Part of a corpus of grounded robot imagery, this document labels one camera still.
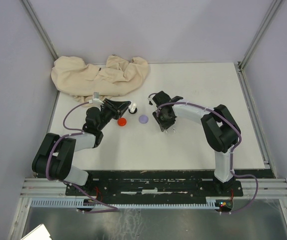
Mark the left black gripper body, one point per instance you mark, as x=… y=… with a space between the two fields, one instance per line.
x=109 y=112

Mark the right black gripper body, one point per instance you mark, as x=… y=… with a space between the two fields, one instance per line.
x=166 y=121

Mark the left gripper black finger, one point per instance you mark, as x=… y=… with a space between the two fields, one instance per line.
x=121 y=110
x=116 y=105

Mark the white round charging case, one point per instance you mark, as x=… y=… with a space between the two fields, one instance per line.
x=132 y=106

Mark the red round charging case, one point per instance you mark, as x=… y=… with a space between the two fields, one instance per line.
x=122 y=122

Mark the purple round charging case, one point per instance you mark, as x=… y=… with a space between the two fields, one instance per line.
x=143 y=119

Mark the black round charging case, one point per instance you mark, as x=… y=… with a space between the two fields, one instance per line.
x=133 y=112

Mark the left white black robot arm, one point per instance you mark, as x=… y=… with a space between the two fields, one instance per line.
x=54 y=158

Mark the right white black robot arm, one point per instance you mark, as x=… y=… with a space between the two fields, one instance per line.
x=221 y=131

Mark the beige crumpled cloth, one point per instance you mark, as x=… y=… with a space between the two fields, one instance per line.
x=119 y=77

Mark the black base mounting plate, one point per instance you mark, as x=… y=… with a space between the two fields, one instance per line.
x=152 y=187

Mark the control box with leds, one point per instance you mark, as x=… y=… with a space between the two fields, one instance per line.
x=225 y=205

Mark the white sheet corner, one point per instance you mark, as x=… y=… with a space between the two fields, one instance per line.
x=38 y=233

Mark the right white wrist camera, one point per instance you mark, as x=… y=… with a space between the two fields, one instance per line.
x=150 y=102

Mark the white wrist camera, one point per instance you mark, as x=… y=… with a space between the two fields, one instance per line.
x=150 y=102
x=96 y=99

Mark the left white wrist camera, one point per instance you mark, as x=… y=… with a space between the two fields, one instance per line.
x=96 y=99

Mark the right aluminium corner post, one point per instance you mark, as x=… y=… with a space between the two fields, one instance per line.
x=267 y=20

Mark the aluminium corner post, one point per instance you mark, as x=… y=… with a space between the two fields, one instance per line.
x=267 y=20
x=28 y=7

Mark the aluminium frame rail front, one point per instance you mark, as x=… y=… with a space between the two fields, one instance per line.
x=268 y=189

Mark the left aluminium corner post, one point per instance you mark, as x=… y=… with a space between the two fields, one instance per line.
x=28 y=7

